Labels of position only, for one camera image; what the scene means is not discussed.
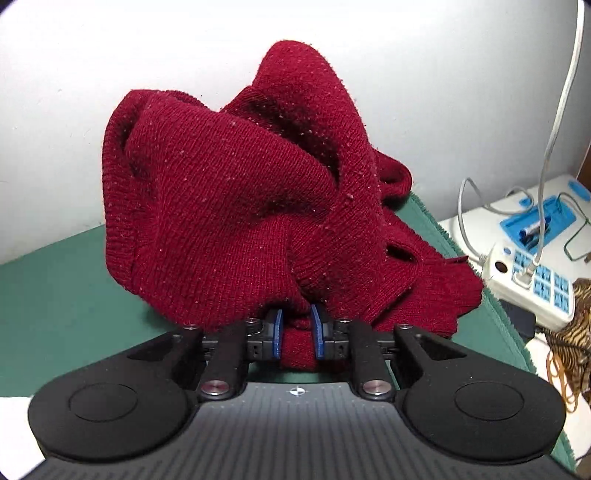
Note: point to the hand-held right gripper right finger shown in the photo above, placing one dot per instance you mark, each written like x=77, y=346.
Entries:
x=317, y=334

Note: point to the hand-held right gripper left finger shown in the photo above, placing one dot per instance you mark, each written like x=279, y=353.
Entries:
x=277, y=334

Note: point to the dark red knit sweater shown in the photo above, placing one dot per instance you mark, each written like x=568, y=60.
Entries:
x=221, y=198

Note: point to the white and blue power strip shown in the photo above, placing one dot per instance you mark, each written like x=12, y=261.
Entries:
x=503, y=281

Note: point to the small white table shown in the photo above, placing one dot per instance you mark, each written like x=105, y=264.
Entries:
x=475, y=221

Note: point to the black power adapter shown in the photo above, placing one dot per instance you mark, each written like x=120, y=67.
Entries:
x=519, y=319

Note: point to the green table mat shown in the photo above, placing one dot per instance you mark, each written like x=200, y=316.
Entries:
x=51, y=300

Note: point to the dark pen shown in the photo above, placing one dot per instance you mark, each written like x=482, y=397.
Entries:
x=531, y=230

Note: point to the tan rubber bands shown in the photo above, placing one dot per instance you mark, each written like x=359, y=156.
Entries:
x=561, y=378

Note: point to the leopard print cloth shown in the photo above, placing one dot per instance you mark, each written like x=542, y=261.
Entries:
x=579, y=323

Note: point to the blue plastic tray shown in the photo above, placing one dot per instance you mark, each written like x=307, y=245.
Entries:
x=561, y=214

